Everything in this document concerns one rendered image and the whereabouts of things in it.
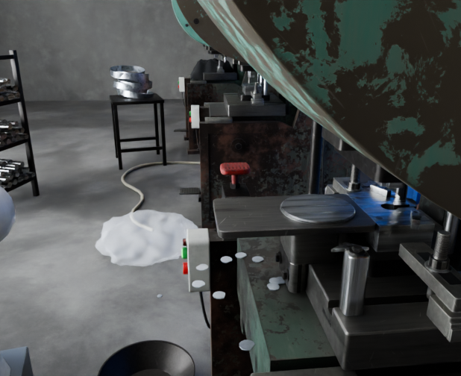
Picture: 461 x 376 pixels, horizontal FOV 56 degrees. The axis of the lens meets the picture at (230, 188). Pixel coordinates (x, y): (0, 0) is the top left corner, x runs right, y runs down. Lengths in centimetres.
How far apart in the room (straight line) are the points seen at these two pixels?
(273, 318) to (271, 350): 7
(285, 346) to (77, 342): 120
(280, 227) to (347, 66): 49
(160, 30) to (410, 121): 709
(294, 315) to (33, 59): 714
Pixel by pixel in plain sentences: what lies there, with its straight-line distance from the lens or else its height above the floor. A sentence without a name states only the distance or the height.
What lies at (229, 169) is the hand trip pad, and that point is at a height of 76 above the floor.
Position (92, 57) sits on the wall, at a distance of 741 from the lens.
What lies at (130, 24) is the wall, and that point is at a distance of 730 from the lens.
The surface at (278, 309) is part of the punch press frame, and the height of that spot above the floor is 64.
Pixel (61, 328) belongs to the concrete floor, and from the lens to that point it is 185.
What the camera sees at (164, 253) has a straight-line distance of 203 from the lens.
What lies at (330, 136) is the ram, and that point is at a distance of 71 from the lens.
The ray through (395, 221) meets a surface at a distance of 74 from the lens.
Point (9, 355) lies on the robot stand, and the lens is 104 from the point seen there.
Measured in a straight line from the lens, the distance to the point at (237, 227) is 67.
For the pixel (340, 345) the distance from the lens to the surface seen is 63.
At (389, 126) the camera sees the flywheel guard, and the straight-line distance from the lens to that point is 21.
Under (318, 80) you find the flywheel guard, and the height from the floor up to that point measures 104.
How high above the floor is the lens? 107
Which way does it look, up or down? 20 degrees down
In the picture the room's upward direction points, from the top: straight up
